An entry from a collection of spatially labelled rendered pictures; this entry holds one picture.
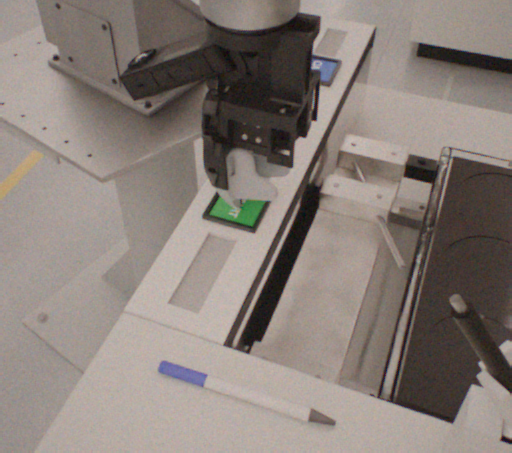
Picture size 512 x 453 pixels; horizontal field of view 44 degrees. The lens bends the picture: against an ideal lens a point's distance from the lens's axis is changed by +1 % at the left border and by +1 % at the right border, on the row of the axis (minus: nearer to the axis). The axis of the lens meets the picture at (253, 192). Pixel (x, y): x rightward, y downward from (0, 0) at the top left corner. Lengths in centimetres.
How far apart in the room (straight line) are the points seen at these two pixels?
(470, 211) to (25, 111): 67
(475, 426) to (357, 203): 36
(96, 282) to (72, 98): 86
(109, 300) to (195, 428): 129
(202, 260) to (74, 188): 154
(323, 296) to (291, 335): 6
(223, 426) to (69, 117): 63
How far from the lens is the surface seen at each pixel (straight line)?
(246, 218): 61
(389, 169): 78
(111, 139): 95
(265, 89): 51
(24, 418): 166
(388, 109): 101
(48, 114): 102
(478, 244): 72
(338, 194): 72
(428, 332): 63
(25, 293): 186
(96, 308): 176
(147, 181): 114
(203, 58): 50
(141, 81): 54
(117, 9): 92
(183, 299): 56
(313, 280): 67
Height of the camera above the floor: 141
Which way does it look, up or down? 44 degrees down
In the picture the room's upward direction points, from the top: straight up
